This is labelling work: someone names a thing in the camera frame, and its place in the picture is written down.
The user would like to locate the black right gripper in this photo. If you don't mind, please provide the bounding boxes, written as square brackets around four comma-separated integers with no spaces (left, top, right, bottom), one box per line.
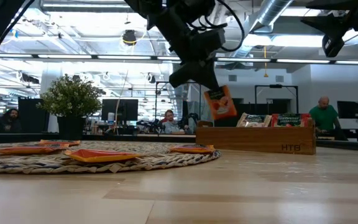
[300,7,358,58]

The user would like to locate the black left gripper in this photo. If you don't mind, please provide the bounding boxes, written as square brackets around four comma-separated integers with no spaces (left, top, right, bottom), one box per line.
[168,37,221,91]

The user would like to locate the gold vanilla tea packet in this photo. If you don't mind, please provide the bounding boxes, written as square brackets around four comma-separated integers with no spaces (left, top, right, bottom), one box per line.
[236,112,273,128]

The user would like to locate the wooden tea box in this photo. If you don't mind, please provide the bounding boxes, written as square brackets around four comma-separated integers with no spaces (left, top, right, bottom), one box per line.
[195,117,317,156]

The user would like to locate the red strawberry tea packet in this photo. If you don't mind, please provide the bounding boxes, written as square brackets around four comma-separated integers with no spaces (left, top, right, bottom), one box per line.
[270,113,311,128]

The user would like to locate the person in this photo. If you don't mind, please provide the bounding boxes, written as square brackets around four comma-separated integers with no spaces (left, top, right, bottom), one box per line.
[0,108,24,134]
[161,109,183,134]
[308,96,344,141]

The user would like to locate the black divider screens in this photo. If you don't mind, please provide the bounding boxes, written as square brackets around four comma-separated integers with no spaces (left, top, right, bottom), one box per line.
[213,97,291,127]

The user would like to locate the yellow hanging pendant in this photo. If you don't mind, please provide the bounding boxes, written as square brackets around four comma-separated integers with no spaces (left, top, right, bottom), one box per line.
[262,45,269,78]

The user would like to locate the black ceiling dome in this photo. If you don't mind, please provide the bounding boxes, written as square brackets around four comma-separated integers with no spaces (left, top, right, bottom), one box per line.
[122,29,137,47]

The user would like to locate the black computer monitor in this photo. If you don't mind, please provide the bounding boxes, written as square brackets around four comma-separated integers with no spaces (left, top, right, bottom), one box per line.
[101,98,139,122]

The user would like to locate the small black monitor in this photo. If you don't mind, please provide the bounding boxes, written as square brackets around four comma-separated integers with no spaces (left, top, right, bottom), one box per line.
[336,100,358,119]

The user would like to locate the woven round placemat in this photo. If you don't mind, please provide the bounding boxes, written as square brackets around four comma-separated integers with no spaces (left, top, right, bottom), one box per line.
[0,140,222,174]

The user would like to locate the green artificial plant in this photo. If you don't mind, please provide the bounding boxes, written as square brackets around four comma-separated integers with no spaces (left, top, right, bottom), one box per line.
[35,73,104,118]

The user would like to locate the black plant pot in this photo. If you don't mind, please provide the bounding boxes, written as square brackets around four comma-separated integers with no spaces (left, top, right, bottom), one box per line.
[57,116,86,141]

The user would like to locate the black partition panel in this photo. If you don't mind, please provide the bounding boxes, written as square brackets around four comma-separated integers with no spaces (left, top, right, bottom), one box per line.
[17,98,50,134]

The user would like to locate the black metal frame stand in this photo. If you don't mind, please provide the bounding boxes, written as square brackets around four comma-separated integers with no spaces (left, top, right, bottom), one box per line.
[154,80,203,135]
[254,83,300,115]

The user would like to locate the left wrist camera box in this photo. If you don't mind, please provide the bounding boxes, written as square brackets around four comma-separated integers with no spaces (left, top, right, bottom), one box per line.
[194,27,227,60]

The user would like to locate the long ceiling light rail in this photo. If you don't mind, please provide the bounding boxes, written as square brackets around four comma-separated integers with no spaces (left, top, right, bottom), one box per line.
[0,53,358,65]

